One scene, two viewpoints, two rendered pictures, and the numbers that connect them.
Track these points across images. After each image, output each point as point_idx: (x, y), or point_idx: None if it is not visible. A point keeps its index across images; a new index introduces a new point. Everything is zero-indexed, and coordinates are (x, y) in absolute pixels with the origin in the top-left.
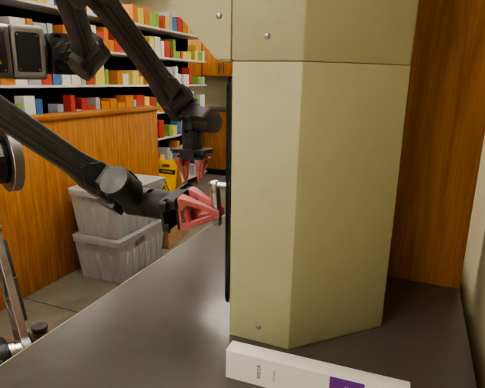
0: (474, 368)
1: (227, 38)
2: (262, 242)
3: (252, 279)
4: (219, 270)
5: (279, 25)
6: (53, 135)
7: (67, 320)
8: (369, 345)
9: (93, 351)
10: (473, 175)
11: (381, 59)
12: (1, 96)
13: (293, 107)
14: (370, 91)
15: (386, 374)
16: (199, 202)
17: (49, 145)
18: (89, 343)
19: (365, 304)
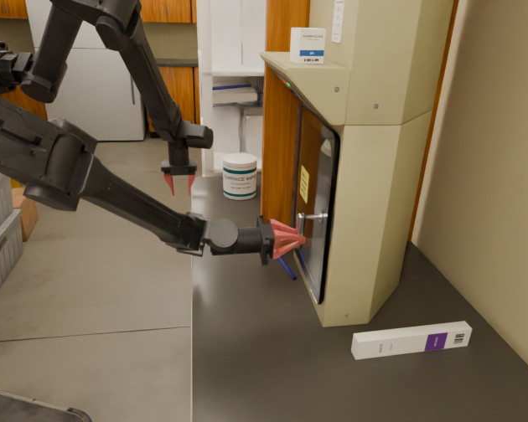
0: None
1: (342, 107)
2: (355, 256)
3: (345, 284)
4: (253, 274)
5: (386, 99)
6: (159, 204)
7: (191, 366)
8: (405, 301)
9: (248, 382)
10: (423, 165)
11: (425, 110)
12: (124, 180)
13: (390, 158)
14: (418, 133)
15: (431, 318)
16: (289, 234)
17: (159, 215)
18: (237, 377)
19: (396, 275)
